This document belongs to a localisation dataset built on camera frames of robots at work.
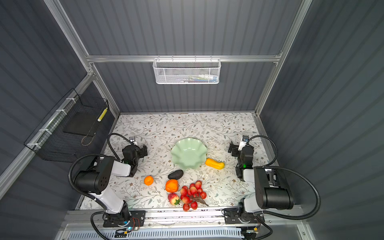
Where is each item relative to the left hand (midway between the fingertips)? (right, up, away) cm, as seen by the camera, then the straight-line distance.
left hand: (135, 146), depth 96 cm
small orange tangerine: (+13, -17, -14) cm, 26 cm away
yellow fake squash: (+51, -10, -7) cm, 52 cm away
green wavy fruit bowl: (+35, -5, +1) cm, 35 cm away
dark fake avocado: (+28, -15, -11) cm, 34 cm away
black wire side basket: (-25, +6, -32) cm, 41 cm away
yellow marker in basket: (-12, +19, -15) cm, 27 cm away
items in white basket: (+42, +43, -3) cm, 60 cm away
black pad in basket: (-18, +14, -20) cm, 31 cm away
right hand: (+68, +2, -5) cm, 68 cm away
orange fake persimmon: (+27, -19, -17) cm, 37 cm away
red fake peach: (+28, -25, -20) cm, 42 cm away
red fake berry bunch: (+37, -24, -18) cm, 48 cm away
